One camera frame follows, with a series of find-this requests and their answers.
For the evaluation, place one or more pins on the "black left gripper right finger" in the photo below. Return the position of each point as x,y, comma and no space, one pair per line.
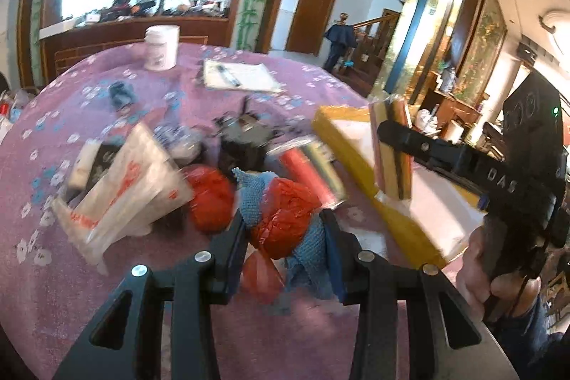
412,324

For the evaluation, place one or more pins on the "person's right hand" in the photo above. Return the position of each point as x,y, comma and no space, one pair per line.
521,297

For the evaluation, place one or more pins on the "red bag with blue cloth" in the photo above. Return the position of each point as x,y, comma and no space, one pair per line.
287,235

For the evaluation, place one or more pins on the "black pen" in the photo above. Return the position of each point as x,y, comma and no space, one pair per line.
228,76

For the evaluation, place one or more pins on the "dark blue sleeve forearm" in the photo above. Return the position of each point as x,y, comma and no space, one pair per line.
534,354

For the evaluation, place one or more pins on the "brown wooden door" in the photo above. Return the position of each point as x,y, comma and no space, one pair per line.
309,23

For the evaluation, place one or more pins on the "black tissue pack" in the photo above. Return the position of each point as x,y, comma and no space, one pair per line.
92,163

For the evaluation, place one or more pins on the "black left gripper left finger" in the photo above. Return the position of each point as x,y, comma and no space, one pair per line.
122,340

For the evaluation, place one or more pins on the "purple floral tablecloth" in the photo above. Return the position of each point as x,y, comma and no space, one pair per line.
57,270

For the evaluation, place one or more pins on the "rainbow sponge pack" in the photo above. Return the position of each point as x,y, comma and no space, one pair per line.
305,159

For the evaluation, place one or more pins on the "blue white patterned bundle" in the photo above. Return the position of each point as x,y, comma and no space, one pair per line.
185,145

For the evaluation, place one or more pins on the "small blue cloth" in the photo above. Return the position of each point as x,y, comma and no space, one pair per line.
121,95

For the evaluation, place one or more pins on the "clear printed plastic bag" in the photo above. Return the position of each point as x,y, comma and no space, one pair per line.
142,185

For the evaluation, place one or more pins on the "person in dark jacket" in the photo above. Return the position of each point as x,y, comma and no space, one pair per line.
342,38

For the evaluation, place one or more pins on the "white plastic jar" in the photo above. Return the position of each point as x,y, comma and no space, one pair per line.
161,43

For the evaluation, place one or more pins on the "yellow-edged cardboard box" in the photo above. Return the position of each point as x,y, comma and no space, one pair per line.
428,216

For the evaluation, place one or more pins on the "wooden sideboard cabinet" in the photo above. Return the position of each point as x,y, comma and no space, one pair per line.
63,50

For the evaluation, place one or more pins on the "white paper notepad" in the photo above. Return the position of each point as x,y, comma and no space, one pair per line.
255,78

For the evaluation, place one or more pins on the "red plastic bag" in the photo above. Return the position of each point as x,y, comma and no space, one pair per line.
212,205

